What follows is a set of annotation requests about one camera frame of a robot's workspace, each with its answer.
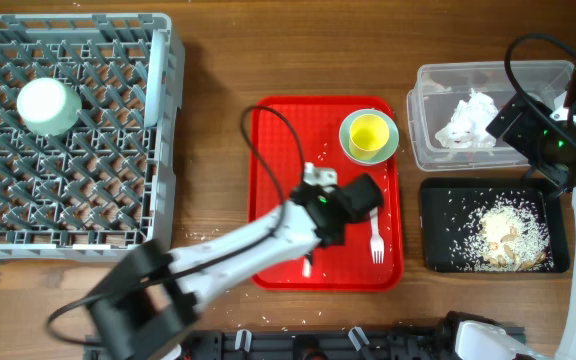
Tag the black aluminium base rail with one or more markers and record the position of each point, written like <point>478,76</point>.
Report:
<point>397,343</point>

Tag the large light blue plate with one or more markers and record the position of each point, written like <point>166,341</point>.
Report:
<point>157,64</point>

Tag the white paper napkin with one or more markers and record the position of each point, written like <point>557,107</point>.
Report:
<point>467,126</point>

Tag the grey plastic dishwasher rack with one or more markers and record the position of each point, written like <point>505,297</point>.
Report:
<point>107,185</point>

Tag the white plastic spoon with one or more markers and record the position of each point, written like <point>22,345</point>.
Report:
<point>307,265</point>

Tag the yellow plastic cup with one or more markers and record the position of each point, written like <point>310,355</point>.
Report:
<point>368,134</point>

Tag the clear plastic waste bin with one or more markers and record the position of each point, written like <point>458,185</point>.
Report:
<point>431,103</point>

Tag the green bowl with rice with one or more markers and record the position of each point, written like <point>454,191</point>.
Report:
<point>48,106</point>

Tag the black rectangular tray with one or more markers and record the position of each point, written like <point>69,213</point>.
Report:
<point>442,199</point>

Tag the small green saucer plate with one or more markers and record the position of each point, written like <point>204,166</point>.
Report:
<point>385,153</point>

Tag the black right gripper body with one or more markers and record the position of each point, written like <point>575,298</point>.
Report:
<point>535,134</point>

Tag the white plastic fork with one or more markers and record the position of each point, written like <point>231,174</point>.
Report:
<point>376,241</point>

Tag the pile of rice leftovers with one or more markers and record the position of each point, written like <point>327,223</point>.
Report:
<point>501,235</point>

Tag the red plastic serving tray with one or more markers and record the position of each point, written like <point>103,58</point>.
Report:
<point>291,129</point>

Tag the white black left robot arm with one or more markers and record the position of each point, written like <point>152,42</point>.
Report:
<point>151,299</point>

